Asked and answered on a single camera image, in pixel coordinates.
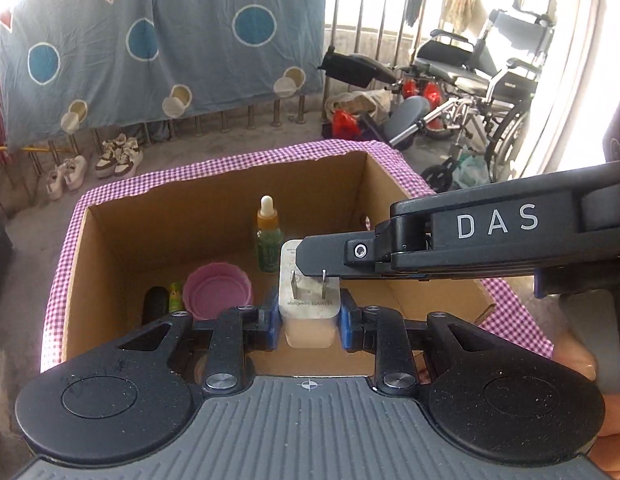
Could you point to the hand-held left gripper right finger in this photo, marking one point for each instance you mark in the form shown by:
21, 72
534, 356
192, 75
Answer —
347, 325

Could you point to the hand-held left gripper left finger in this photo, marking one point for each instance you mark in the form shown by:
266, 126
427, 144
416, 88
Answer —
272, 325

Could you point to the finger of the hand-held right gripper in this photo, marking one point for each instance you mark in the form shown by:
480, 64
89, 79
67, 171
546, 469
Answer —
330, 257

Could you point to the white charger plug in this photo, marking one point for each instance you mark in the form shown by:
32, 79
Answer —
310, 320

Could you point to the brown cardboard box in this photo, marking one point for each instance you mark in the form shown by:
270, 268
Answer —
164, 230

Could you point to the person's right hand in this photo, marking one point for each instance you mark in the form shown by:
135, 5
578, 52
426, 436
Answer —
575, 355

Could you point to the green dropper bottle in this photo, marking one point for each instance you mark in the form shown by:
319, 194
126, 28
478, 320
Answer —
267, 245

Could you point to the pink plastic bowl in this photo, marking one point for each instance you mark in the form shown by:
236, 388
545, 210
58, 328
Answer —
217, 292

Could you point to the green plastic bag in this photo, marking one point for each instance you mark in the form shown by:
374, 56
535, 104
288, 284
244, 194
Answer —
470, 170

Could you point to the small green yellow bottle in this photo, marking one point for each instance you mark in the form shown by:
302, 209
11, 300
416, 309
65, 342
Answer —
175, 297

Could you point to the red plastic bag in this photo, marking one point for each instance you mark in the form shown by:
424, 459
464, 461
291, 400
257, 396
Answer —
430, 92
345, 122

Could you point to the grey padded rest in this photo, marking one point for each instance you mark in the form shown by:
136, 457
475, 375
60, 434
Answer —
407, 112

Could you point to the black wheelchair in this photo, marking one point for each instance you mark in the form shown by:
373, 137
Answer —
490, 70

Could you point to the black padded rest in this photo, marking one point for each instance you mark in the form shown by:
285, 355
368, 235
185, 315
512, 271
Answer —
355, 67

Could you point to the purple checkered tablecloth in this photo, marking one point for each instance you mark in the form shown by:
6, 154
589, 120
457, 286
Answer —
57, 300

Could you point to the brown and white sneaker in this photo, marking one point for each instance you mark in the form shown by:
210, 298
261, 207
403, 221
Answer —
108, 160
129, 157

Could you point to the blue sheet with circles and triangles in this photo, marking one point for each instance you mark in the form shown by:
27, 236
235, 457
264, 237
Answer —
189, 75

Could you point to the beige hanging towel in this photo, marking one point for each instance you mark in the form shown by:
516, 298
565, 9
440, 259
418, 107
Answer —
460, 5

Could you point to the grey hanging cloth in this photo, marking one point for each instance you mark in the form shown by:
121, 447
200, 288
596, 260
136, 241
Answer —
415, 0

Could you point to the metal balcony railing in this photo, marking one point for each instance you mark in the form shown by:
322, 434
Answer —
362, 5

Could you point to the yellow pole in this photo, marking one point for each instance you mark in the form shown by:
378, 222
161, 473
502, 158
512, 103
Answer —
34, 150

